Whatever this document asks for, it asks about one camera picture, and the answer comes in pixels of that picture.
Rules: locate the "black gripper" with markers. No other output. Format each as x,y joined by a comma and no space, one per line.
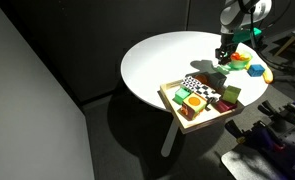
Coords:
225,48

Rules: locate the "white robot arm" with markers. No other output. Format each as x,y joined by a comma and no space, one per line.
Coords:
233,16

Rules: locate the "green translucent bowl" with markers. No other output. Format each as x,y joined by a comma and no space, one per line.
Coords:
242,64

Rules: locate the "red plastic tomato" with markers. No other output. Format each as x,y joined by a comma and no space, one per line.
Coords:
235,56

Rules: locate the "grey cube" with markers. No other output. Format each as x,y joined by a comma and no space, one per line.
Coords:
217,79

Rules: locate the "orange ball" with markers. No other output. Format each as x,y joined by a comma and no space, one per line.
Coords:
201,79

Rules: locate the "blue cube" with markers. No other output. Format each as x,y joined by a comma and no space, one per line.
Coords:
255,70

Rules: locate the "light green cube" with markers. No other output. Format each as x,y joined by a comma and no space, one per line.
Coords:
231,94

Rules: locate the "black white checker cube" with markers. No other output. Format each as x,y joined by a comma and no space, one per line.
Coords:
207,92

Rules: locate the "black white triangle pattern cube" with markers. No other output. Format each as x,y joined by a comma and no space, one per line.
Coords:
190,82

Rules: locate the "magenta block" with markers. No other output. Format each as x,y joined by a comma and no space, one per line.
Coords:
224,106

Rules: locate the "yellow plastic banana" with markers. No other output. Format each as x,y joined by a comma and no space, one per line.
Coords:
268,77

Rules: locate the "cube with orange circle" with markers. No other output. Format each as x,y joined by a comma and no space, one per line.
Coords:
193,105

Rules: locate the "wooden table with white top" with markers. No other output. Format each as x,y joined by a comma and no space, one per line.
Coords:
285,45

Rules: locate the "wooden tray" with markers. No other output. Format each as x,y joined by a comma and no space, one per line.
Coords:
200,122

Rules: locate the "black purple spring clamp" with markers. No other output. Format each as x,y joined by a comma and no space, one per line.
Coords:
253,133
270,108

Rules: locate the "white table leg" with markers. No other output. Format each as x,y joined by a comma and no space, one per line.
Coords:
169,140

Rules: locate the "black perforated breadboard plate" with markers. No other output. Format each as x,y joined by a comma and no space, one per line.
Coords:
293,136

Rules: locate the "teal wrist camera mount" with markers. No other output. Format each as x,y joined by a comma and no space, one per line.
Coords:
250,33

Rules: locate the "grey base plate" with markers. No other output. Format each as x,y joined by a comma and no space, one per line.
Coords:
243,163

